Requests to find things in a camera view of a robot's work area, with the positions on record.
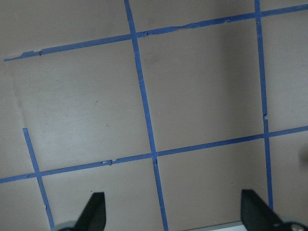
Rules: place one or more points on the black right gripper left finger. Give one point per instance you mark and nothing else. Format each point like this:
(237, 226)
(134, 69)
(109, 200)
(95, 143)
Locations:
(93, 216)

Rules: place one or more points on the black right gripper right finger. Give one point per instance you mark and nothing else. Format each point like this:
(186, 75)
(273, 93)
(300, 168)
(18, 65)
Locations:
(256, 215)

